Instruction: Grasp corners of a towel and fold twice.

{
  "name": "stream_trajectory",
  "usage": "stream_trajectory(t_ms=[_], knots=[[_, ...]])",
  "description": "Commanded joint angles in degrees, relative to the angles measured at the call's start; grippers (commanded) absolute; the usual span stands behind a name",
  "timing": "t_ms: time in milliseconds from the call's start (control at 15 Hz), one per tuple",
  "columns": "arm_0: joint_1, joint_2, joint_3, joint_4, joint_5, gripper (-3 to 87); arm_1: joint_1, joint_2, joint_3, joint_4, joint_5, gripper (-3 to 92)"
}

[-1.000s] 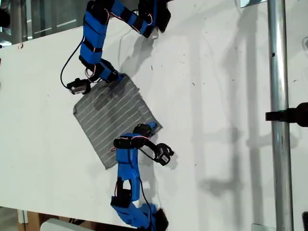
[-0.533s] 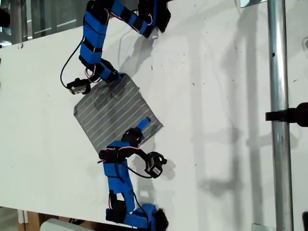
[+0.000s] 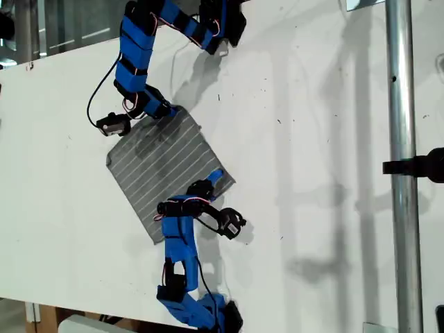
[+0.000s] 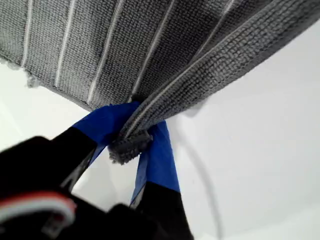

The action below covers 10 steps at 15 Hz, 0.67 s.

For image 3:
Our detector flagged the black clamp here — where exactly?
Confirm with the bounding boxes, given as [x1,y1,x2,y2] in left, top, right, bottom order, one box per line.
[382,147,444,184]

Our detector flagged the wooden table leg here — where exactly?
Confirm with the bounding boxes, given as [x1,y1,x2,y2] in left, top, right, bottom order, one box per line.
[26,302,58,333]

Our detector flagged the arm camera box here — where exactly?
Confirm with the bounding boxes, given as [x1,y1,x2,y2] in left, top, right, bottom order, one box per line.
[95,112,133,137]
[218,207,248,240]

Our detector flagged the steel post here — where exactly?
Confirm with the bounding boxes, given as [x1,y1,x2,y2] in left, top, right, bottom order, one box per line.
[384,0,425,333]

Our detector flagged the black round object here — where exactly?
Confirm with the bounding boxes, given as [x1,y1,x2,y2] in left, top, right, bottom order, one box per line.
[0,12,16,40]

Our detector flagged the white box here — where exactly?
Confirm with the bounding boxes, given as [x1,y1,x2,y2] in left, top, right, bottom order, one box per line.
[58,314,123,333]

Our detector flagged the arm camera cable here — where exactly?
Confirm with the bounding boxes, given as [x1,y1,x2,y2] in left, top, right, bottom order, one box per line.
[193,215,223,333]
[86,51,123,128]

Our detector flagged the grey white-striped towel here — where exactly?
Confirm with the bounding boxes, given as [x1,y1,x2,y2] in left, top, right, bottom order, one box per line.
[105,105,237,246]

